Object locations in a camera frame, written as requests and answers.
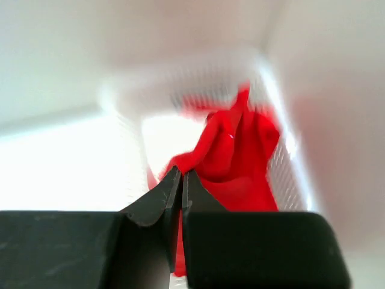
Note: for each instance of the red t shirt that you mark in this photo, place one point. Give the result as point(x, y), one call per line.
point(232, 155)

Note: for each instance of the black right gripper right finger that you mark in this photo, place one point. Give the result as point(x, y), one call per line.
point(224, 249)

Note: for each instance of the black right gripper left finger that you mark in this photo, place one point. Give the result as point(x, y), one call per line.
point(131, 248)

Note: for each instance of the white plastic basket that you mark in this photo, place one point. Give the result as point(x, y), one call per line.
point(152, 105)

